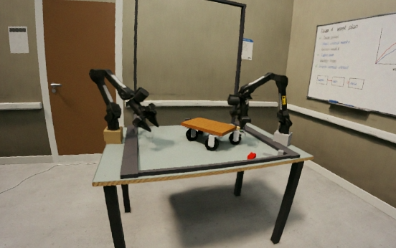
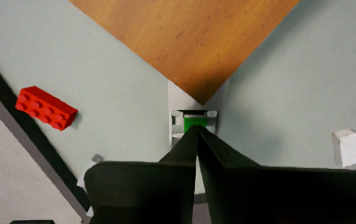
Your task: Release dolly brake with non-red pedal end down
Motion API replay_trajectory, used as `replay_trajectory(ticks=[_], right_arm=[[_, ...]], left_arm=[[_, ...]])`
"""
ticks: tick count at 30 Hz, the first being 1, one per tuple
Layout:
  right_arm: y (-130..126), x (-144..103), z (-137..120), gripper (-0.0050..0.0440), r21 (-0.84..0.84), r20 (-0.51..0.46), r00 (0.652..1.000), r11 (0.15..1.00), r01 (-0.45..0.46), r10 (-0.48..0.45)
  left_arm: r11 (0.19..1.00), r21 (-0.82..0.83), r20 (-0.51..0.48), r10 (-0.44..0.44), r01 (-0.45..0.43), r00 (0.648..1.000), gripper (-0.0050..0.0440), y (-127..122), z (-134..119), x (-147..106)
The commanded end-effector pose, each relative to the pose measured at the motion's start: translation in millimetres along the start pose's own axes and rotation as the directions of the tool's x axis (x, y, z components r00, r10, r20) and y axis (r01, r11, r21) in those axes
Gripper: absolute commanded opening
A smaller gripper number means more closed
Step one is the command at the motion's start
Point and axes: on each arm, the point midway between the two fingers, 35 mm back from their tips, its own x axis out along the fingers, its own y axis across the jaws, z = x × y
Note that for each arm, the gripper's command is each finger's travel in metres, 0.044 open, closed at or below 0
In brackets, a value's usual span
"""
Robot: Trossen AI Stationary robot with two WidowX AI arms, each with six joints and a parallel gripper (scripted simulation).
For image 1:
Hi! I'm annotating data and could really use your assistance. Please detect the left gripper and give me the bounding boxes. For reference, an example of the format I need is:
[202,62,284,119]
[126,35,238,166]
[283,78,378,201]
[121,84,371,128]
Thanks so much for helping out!
[237,106,251,130]

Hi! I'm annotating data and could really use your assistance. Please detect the red toy building brick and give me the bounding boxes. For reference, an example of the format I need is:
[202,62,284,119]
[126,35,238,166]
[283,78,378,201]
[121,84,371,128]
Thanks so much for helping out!
[247,152,256,159]

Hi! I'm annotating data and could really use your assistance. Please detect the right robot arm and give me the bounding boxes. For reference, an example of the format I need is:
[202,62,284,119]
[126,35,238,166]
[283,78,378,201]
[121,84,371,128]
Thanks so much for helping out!
[89,69,155,131]

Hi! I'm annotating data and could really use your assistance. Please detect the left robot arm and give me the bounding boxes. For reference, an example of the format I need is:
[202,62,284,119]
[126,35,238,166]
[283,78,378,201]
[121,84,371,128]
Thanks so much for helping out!
[227,72,292,135]

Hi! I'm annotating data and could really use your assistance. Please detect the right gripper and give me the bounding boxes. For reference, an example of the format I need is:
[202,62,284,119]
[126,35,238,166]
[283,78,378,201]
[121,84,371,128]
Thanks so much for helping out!
[133,105,159,132]

